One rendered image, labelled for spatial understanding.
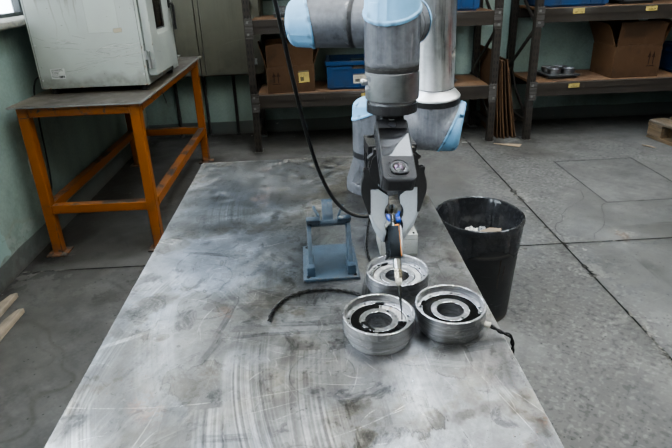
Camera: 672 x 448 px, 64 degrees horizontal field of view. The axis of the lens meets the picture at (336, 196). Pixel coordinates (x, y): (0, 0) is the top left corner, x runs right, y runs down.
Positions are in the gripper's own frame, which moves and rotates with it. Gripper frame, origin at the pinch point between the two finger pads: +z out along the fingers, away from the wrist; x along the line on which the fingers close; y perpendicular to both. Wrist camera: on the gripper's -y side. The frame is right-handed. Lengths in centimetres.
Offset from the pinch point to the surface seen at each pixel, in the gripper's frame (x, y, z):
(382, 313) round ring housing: 2.4, -4.7, 10.6
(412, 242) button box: -6.6, 16.9, 10.5
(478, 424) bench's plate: -6.2, -24.7, 13.3
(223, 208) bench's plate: 33, 45, 13
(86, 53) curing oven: 117, 206, -4
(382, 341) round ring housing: 3.4, -11.8, 10.3
